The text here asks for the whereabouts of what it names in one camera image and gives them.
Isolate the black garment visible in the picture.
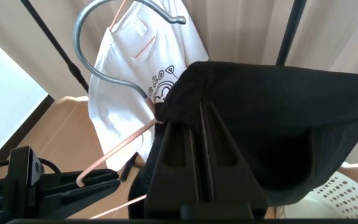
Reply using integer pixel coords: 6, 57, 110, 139
127, 61, 358, 219

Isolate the white printed t-shirt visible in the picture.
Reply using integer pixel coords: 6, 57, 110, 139
88, 0, 210, 172

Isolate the black clothes rack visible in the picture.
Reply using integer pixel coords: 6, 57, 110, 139
20, 0, 308, 183

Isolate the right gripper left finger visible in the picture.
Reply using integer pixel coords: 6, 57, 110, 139
144, 124, 203, 219

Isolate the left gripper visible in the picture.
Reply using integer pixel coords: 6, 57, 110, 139
0, 146, 122, 220

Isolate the pink clothes hanger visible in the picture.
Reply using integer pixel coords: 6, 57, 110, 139
73, 0, 187, 219
109, 0, 157, 59

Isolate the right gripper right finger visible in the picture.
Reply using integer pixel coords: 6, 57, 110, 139
198, 102, 269, 219

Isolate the white curtain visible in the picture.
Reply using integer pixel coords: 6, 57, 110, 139
0, 0, 358, 166

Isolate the white laundry basket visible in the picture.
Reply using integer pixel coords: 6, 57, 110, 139
278, 161, 358, 219

